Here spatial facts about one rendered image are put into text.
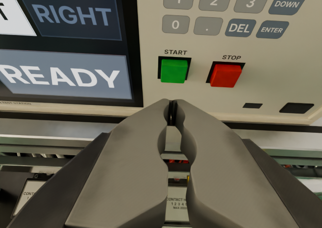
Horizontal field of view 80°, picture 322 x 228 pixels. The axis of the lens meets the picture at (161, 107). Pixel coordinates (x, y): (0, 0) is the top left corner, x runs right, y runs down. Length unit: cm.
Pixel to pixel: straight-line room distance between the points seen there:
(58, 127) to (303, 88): 22
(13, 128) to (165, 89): 15
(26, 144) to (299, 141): 27
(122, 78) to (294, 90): 14
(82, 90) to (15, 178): 47
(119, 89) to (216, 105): 9
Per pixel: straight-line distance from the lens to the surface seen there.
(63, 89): 18
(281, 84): 18
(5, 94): 22
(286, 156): 25
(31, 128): 22
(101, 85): 17
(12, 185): 63
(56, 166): 28
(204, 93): 17
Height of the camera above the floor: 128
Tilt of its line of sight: 56 degrees down
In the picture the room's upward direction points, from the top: 4 degrees clockwise
